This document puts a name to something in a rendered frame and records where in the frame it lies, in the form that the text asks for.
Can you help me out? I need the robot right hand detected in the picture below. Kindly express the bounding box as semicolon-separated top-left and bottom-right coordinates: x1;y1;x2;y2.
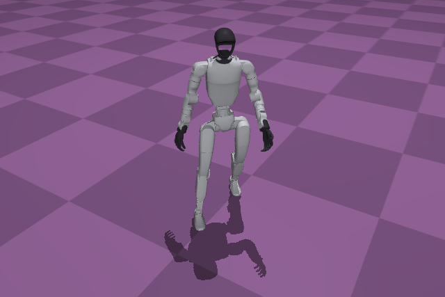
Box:
175;125;188;151

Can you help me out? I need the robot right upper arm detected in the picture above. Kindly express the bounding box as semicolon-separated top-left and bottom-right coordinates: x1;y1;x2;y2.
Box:
187;61;208;104

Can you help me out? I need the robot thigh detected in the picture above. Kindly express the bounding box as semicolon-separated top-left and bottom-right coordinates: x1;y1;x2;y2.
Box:
231;116;250;164
198;120;216;179

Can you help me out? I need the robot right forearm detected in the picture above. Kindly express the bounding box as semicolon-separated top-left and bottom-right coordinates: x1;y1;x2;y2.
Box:
178;93;193;130

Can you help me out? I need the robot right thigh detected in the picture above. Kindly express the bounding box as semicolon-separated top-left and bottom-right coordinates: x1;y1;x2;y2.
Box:
198;120;216;179

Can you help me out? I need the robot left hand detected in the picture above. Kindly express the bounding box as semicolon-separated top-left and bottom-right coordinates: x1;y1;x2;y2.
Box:
259;119;273;152

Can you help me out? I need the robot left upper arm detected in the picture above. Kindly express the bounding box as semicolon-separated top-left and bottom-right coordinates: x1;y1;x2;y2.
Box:
240;60;261;102

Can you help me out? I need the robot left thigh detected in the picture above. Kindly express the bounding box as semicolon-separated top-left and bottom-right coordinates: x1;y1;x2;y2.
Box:
231;116;250;164

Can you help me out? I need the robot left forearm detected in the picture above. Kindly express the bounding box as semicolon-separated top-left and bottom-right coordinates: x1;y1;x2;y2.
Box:
253;90;269;128

